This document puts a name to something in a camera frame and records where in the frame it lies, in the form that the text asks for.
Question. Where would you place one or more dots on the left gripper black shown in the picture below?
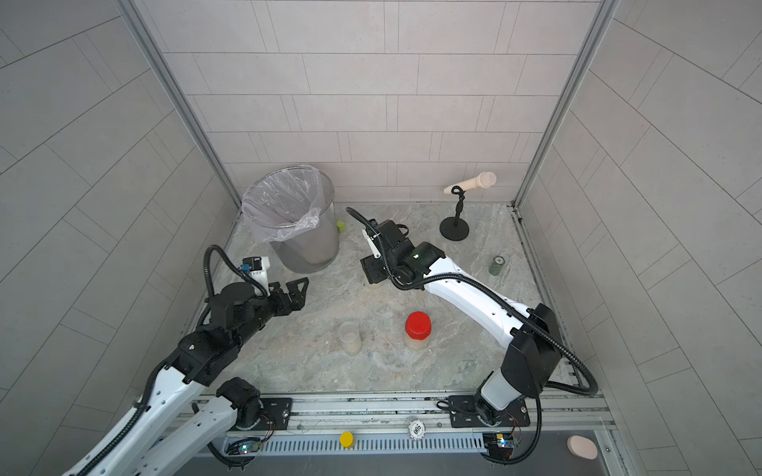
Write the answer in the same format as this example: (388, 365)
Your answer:
(283, 296)

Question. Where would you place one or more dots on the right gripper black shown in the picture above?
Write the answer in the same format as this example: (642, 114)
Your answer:
(375, 268)

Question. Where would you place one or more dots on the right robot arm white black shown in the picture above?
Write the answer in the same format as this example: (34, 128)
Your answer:
(535, 357)

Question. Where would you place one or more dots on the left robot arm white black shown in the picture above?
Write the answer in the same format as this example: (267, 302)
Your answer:
(137, 445)

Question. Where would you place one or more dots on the clear rice jar open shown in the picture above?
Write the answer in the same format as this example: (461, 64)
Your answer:
(349, 336)

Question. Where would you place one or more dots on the red lidded rice jar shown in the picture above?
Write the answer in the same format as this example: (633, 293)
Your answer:
(418, 329)

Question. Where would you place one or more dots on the grey mesh waste bin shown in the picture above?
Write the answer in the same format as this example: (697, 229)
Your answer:
(312, 251)

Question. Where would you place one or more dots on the black stand with round base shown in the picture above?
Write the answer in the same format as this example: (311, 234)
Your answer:
(454, 228)

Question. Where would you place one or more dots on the clear plastic bin liner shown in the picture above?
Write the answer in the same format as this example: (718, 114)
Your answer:
(287, 203)

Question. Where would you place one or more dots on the yellow round button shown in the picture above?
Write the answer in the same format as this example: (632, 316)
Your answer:
(347, 440)

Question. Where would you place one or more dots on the left circuit board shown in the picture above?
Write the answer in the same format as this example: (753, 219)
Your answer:
(244, 447)

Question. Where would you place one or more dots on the circuit board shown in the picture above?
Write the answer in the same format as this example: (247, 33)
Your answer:
(499, 446)
(244, 447)

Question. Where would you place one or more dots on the right circuit board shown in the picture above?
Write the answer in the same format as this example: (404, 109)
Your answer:
(499, 446)

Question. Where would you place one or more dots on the pink oval pad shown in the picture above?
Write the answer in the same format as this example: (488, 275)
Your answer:
(582, 447)

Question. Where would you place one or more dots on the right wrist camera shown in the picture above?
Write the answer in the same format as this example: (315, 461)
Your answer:
(374, 250)

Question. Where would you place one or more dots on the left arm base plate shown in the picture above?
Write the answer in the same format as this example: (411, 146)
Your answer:
(277, 412)

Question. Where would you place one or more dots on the beige handle on stand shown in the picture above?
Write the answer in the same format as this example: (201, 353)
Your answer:
(484, 180)

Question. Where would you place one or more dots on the aluminium rail frame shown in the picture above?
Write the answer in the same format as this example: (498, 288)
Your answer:
(379, 423)

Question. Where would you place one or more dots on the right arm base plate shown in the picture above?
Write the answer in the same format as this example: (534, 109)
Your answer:
(467, 412)

